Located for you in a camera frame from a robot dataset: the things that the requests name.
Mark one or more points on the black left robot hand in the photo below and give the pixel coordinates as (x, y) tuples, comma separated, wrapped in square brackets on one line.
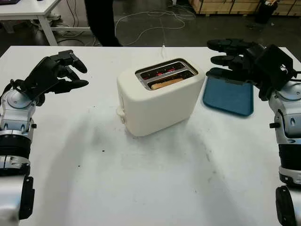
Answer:
[(42, 75)]

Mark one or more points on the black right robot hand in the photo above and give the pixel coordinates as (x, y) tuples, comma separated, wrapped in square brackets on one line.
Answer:
[(272, 66)]

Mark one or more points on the golden toast slice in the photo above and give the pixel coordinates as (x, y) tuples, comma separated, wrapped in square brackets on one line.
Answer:
[(167, 83)]

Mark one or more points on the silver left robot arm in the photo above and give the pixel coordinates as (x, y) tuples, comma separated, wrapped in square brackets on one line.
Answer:
[(14, 113)]

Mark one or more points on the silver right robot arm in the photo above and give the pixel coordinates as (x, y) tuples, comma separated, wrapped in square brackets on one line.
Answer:
[(287, 117)]

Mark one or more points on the person in dark clothes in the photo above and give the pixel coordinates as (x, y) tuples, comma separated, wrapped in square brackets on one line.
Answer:
[(101, 21)]

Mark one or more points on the cream two-slot toaster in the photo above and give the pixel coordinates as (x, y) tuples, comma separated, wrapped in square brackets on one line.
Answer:
[(157, 113)]

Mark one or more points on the black trash bin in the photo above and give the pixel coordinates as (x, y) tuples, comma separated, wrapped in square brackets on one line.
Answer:
[(265, 13)]

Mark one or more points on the blue plastic tray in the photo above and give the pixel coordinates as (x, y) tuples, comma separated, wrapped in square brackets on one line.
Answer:
[(230, 99)]

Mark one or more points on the white sneaker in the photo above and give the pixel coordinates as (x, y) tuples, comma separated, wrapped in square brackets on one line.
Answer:
[(54, 16)]

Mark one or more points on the white office desk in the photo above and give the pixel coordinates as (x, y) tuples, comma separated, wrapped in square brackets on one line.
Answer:
[(28, 9)]

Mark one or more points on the wooden crate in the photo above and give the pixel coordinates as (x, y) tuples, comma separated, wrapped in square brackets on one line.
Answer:
[(223, 7)]

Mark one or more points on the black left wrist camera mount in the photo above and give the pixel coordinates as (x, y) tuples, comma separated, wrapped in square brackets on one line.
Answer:
[(38, 100)]

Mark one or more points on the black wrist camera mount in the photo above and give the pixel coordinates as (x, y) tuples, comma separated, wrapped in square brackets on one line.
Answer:
[(38, 100), (265, 94)]

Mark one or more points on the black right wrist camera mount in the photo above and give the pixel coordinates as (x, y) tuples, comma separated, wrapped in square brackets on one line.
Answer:
[(265, 94)]

